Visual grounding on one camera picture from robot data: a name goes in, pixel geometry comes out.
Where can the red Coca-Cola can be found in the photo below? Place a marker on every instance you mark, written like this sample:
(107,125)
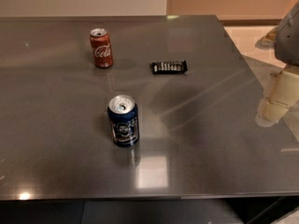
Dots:
(101,45)

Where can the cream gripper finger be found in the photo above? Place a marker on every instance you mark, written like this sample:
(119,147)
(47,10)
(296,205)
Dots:
(279,94)

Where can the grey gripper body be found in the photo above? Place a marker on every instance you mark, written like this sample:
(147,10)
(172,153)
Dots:
(288,44)

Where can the black RXBAR chocolate bar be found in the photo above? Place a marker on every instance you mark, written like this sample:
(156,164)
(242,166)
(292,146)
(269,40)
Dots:
(169,68)

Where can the blue Pepsi can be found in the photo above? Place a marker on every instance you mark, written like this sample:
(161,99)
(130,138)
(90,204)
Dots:
(122,111)

